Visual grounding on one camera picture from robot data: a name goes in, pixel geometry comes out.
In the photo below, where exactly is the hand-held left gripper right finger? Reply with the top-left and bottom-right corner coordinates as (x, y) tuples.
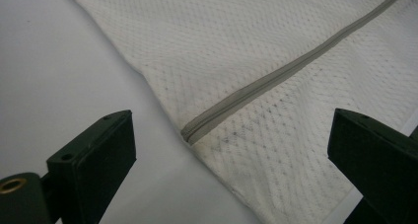
(327, 108), (418, 224)

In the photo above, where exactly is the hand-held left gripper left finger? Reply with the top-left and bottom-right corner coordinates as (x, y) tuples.
(45, 110), (137, 224)

